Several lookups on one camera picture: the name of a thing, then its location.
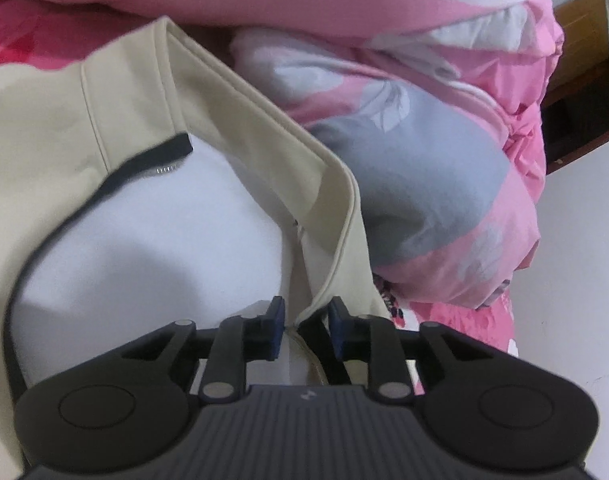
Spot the pink floral bed sheet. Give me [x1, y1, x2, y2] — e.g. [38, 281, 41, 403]
[0, 0, 518, 361]

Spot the beige jacket with black trim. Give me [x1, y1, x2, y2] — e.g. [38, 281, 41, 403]
[0, 16, 400, 461]

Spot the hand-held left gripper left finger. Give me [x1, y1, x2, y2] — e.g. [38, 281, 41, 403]
[122, 296, 286, 403]

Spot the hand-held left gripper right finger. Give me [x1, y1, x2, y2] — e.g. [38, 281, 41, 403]
[329, 296, 491, 405]

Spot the brown wooden cabinet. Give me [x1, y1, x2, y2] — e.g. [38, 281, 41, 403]
[539, 0, 609, 176]

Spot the pink white blue duvet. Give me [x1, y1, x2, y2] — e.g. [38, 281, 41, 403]
[0, 0, 565, 311]

